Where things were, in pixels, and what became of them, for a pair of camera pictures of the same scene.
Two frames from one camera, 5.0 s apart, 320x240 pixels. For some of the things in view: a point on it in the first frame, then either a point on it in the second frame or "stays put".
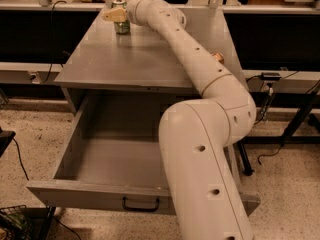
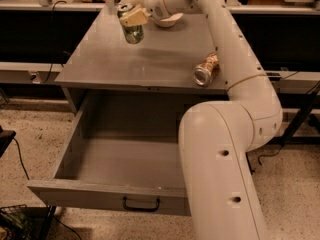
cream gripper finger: (116, 15) to (136, 18)
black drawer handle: (140, 209) stays put
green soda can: (121, 27) to (133, 34)
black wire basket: (16, 222) stays put
